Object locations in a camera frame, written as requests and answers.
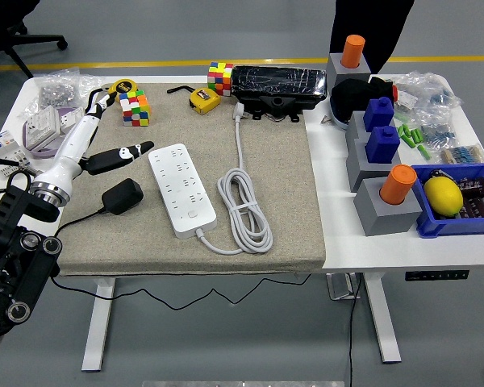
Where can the small black yellow tool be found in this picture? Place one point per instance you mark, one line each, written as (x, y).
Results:
(437, 174)

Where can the large clear plastic bag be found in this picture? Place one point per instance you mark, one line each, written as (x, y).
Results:
(427, 92)

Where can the clear bag of resistors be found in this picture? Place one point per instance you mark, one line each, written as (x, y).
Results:
(464, 154)

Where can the black plug adapter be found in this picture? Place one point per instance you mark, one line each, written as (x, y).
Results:
(123, 196)

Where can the silver metal bracket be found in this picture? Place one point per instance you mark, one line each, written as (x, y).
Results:
(340, 287)

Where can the black office chair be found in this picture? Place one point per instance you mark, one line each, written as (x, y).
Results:
(8, 12)

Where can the green plastic wall anchor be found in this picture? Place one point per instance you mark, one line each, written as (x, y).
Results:
(417, 135)
(409, 140)
(403, 131)
(401, 117)
(424, 152)

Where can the purple plastic tray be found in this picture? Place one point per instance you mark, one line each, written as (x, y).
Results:
(40, 152)

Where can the small red object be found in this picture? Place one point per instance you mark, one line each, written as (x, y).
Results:
(395, 93)

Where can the person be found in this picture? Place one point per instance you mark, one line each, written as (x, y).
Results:
(371, 20)

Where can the grey block round hole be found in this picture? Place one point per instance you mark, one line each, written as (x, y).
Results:
(347, 74)
(383, 219)

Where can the grey-brown fabric mat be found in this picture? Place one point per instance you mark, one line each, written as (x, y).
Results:
(266, 181)

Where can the black cloth bundle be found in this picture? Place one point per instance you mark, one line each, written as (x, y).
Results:
(351, 96)

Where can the colourful twisted puzzle cube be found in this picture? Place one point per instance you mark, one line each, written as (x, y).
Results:
(136, 109)

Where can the black table control panel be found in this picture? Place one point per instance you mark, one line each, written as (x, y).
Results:
(437, 275)

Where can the white wall socket panel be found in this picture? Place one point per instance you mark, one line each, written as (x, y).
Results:
(42, 127)
(68, 119)

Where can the black device wrapped in film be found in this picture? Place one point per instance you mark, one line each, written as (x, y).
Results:
(278, 84)

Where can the black hex key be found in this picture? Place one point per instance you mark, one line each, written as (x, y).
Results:
(181, 88)

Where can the clear bag blue components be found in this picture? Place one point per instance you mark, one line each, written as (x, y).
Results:
(437, 135)

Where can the yellow tape measure silver clip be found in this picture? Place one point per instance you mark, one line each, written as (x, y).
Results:
(205, 101)

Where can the yellow lemon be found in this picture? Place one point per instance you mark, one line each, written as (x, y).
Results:
(443, 195)

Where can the clear bag of screws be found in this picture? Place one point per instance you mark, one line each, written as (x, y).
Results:
(56, 90)

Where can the blue square peg block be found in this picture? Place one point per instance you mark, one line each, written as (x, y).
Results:
(378, 115)
(382, 145)

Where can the white circuit breaker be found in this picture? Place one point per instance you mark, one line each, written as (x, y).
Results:
(0, 143)

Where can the blue plastic bin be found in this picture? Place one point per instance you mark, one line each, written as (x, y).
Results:
(447, 227)

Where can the white table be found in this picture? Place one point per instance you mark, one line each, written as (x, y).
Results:
(367, 254)

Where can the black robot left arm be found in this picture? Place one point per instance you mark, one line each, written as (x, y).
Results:
(12, 258)

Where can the dark brown capacitors pile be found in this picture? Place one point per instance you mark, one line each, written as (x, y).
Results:
(480, 201)

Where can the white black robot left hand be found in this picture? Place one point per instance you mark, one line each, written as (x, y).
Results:
(72, 149)

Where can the white power strip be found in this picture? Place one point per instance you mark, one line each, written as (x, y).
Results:
(183, 189)

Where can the yellow tape measure black label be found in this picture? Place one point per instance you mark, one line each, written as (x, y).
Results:
(123, 86)

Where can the white blue curved object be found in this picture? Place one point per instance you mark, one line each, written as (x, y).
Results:
(340, 121)

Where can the orange cylinder peg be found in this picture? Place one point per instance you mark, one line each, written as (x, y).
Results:
(397, 185)
(353, 50)

